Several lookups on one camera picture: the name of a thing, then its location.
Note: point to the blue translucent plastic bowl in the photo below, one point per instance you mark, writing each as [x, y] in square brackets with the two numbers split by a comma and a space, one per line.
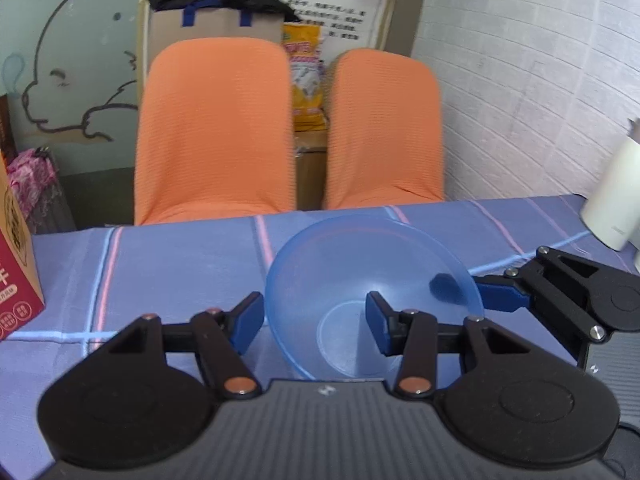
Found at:
[316, 288]

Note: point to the right orange chair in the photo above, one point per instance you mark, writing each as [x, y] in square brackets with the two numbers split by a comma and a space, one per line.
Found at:
[385, 142]

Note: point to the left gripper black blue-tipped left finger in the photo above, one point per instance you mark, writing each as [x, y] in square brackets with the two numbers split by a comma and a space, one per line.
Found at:
[216, 338]

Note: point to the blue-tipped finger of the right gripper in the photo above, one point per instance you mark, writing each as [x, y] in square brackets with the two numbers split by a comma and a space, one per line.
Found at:
[501, 294]

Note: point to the cream thermos jug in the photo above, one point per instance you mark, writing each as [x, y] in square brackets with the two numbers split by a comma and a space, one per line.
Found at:
[611, 212]

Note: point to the cardboard box with blue tape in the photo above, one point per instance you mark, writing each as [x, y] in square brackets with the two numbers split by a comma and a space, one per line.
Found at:
[190, 38]

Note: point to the left orange chair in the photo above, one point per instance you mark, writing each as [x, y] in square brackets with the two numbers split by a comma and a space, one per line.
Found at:
[215, 137]

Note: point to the red cracker box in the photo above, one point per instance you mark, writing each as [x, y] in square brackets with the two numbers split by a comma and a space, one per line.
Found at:
[21, 297]

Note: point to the pink patterned bag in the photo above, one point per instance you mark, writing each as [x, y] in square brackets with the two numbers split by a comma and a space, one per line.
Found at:
[33, 177]

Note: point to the yellow snack bag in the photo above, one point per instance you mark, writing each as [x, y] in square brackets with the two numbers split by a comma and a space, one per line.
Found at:
[302, 43]

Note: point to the blue plaid tablecloth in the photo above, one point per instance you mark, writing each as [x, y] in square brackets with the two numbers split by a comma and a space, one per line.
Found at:
[97, 281]

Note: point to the orange chair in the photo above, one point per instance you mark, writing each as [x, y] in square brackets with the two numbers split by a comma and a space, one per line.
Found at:
[385, 142]
[215, 137]

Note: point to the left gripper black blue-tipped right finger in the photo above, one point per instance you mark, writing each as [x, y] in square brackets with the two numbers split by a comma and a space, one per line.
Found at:
[417, 338]

